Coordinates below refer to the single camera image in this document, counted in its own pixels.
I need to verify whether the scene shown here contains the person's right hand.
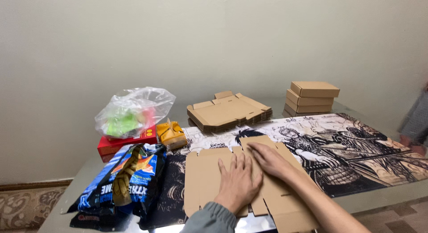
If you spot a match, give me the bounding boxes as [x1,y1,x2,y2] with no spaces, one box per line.
[247,142,303,184]

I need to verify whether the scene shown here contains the person's left hand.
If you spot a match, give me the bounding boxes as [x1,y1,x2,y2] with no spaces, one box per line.
[214,152,263,215]

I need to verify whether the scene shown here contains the stack of flat cardboard blanks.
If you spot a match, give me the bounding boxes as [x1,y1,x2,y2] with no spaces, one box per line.
[187,91,273,133]

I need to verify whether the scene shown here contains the folded brown cardboard box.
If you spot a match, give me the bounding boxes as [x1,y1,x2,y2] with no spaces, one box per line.
[284,98,332,114]
[290,81,340,98]
[286,89,334,107]

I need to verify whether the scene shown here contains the black and white illustrated desk mat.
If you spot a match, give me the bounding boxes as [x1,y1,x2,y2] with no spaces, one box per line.
[138,113,428,231]

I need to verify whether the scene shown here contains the yellow wrapped packet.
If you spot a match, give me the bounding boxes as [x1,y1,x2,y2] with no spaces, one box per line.
[156,118,188,151]

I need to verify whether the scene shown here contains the blue snack bag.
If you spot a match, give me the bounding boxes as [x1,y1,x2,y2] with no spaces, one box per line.
[67,143,168,223]

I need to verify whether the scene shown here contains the clear plastic bag green contents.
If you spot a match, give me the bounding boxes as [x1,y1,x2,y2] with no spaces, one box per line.
[95,87,176,139]

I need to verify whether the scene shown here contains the red flat carton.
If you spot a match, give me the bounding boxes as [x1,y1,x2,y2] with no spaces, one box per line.
[97,125,158,157]

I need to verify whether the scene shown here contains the black snack bag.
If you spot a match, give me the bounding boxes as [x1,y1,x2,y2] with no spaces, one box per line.
[69,210,136,232]

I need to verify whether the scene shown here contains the beige patterned rug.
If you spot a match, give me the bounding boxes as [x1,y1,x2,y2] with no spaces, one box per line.
[0,186,68,233]

